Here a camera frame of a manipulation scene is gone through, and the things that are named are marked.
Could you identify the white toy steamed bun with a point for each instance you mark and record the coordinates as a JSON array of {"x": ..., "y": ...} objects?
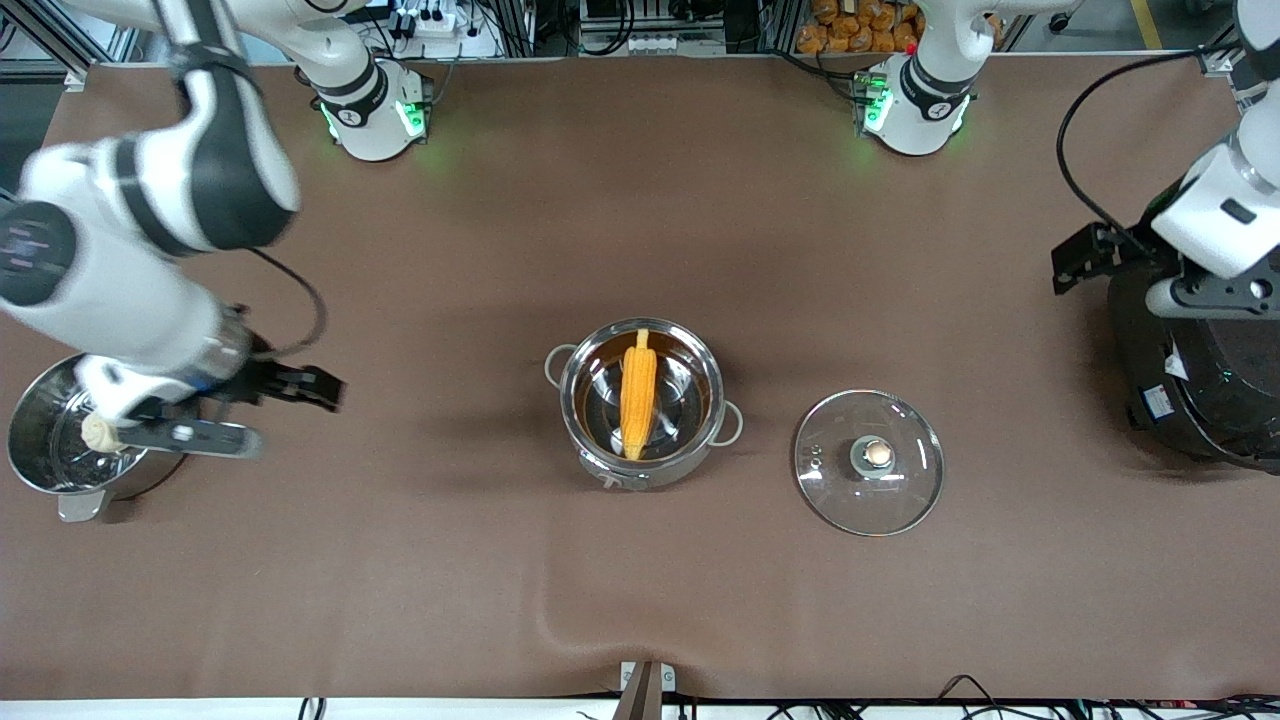
[{"x": 98, "y": 433}]

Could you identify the glass pot lid with knob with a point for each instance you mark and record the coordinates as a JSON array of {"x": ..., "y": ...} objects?
[{"x": 900, "y": 500}]

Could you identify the white empty power strip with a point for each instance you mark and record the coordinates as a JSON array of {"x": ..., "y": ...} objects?
[{"x": 675, "y": 44}]

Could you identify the metal table clamp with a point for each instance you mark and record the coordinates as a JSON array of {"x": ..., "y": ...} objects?
[{"x": 647, "y": 690}]

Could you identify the black round appliance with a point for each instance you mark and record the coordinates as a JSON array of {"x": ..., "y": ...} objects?
[{"x": 1230, "y": 390}]

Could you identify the white power strip with plugs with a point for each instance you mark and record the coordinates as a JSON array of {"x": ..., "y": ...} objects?
[{"x": 440, "y": 22}]

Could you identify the aluminium frame profile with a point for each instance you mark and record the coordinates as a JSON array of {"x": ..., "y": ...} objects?
[{"x": 60, "y": 35}]

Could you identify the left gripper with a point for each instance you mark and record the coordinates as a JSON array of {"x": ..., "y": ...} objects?
[{"x": 1128, "y": 251}]

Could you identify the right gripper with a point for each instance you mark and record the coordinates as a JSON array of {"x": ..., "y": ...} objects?
[{"x": 263, "y": 379}]

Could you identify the brown table mat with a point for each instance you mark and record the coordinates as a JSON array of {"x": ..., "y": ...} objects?
[{"x": 640, "y": 230}]

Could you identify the steel steamer pot with holes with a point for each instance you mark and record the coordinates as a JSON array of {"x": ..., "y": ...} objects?
[{"x": 40, "y": 445}]

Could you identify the yellow toy corn cob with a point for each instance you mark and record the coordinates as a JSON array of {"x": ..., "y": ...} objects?
[{"x": 638, "y": 395}]

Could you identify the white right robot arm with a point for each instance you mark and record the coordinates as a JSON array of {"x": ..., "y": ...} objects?
[{"x": 210, "y": 170}]

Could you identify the pile of toy bread rolls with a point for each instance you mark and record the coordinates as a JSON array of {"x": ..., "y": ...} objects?
[{"x": 850, "y": 28}]

